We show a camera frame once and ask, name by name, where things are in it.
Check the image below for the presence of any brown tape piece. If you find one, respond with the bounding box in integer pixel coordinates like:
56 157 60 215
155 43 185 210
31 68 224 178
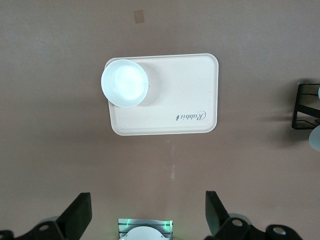
133 9 146 25

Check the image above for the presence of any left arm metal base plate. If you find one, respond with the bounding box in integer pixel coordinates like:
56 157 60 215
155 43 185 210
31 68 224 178
117 217 174 240

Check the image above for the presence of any beige plastic tray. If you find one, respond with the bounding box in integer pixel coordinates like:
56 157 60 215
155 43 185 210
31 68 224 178
104 52 220 137

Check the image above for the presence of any black wire cup rack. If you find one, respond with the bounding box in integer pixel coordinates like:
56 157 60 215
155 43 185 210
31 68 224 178
291 82 320 131

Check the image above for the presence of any grey cup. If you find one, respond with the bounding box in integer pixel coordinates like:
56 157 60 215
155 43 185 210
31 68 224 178
309 123 320 152

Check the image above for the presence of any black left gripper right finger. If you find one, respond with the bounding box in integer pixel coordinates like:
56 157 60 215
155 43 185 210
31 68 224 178
204 191 302 240

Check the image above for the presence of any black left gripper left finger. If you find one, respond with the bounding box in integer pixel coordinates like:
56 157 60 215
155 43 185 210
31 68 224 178
0 192 93 240

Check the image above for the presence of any white bowl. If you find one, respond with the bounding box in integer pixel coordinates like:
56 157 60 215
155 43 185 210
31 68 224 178
100 57 150 109

